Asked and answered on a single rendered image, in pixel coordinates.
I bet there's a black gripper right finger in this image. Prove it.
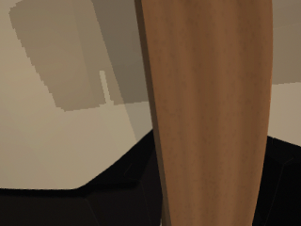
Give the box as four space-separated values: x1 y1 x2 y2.
252 136 301 226

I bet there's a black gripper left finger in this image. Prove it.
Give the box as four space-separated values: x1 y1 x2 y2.
0 129 163 226

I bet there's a brown wooden post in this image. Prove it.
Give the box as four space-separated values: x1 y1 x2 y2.
161 206 166 226

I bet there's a brown wooden board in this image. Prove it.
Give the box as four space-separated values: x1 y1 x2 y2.
135 0 274 226

